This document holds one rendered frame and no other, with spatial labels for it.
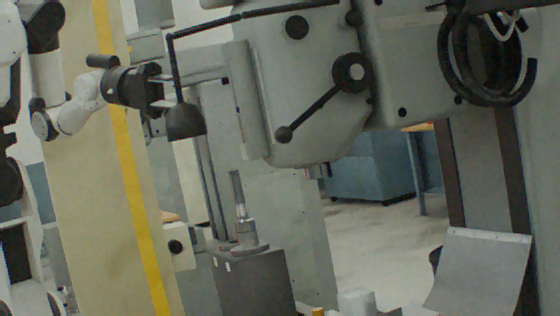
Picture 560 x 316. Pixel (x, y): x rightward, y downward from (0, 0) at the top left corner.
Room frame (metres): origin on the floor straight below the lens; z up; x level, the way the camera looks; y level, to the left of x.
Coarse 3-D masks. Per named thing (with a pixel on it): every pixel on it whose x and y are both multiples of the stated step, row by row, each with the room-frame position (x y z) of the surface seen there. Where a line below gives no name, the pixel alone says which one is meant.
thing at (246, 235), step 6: (240, 228) 1.84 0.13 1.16; (246, 228) 1.84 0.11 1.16; (252, 228) 1.84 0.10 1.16; (240, 234) 1.84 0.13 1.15; (246, 234) 1.84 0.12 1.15; (252, 234) 1.84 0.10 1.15; (240, 240) 1.84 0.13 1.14; (246, 240) 1.84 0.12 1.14; (252, 240) 1.84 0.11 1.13; (240, 246) 1.85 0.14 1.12; (246, 246) 1.84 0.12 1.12; (252, 246) 1.84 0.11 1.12
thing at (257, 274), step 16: (224, 256) 1.86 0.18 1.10; (240, 256) 1.82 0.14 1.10; (256, 256) 1.80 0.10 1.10; (272, 256) 1.81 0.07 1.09; (224, 272) 1.88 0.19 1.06; (240, 272) 1.79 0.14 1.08; (256, 272) 1.80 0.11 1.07; (272, 272) 1.81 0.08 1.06; (224, 288) 1.91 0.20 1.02; (240, 288) 1.79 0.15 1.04; (256, 288) 1.80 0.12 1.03; (272, 288) 1.81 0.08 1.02; (288, 288) 1.82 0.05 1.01; (224, 304) 1.95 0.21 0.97; (240, 304) 1.81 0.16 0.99; (256, 304) 1.79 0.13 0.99; (272, 304) 1.81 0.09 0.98; (288, 304) 1.82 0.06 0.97
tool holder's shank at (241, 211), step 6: (234, 174) 1.85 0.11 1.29; (234, 180) 1.85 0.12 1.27; (240, 180) 1.86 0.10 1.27; (234, 186) 1.85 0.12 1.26; (240, 186) 1.85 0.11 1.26; (234, 192) 1.85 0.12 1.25; (240, 192) 1.85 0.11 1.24; (234, 198) 1.85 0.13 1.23; (240, 198) 1.85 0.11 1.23; (240, 204) 1.85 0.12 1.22; (240, 210) 1.85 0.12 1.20; (246, 210) 1.85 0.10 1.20; (240, 216) 1.85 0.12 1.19; (246, 216) 1.85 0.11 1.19
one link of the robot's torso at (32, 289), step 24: (24, 168) 1.86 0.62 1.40; (24, 192) 1.85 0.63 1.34; (24, 216) 1.87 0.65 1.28; (0, 240) 1.79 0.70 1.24; (24, 240) 1.83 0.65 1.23; (0, 264) 1.74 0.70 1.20; (24, 264) 1.83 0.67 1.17; (0, 288) 1.78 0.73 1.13; (24, 288) 1.78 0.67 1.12; (0, 312) 1.76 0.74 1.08; (24, 312) 1.77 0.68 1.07; (48, 312) 1.81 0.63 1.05
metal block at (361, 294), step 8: (360, 288) 1.48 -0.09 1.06; (336, 296) 1.47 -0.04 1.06; (344, 296) 1.44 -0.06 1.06; (352, 296) 1.43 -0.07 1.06; (360, 296) 1.43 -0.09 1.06; (368, 296) 1.43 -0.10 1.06; (344, 304) 1.44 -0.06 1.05; (352, 304) 1.42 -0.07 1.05; (360, 304) 1.43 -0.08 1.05; (368, 304) 1.43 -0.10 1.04; (344, 312) 1.45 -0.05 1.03; (352, 312) 1.42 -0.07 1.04; (360, 312) 1.42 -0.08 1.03; (368, 312) 1.43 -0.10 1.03; (376, 312) 1.44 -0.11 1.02
